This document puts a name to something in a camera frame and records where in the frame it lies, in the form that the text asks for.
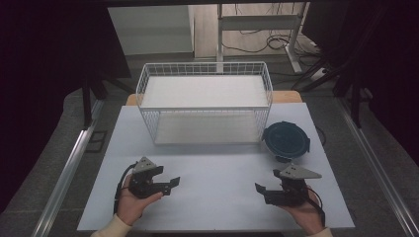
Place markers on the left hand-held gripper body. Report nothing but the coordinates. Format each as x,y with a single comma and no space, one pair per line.
141,184

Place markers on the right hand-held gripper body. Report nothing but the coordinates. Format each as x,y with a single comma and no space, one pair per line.
293,194

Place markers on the person's left hand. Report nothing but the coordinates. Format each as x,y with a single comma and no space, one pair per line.
131,205

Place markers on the person's right hand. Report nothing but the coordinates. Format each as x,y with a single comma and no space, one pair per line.
308,217

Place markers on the dark blue round lidded container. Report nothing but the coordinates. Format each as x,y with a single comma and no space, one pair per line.
286,141

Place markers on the black stand legs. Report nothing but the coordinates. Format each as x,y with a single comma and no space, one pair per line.
87,105
355,105

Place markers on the white power strip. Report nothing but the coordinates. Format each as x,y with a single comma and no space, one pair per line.
318,74

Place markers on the white cabinet panel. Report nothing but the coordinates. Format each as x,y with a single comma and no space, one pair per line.
150,29

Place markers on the black square floor frame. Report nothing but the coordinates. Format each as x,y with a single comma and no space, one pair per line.
96,141

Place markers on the aluminium rail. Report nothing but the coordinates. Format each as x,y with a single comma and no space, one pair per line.
378,171
66,177

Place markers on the white desk frame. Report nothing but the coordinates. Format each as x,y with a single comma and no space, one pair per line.
257,22

